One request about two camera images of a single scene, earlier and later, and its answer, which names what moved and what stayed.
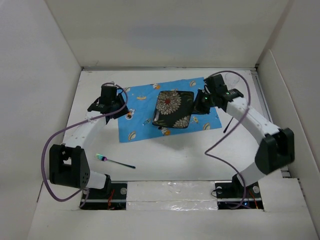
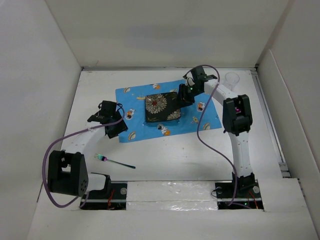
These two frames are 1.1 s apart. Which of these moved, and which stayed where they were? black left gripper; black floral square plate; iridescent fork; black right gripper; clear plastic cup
Moved: black right gripper; black left gripper; black floral square plate
Stayed: iridescent fork; clear plastic cup
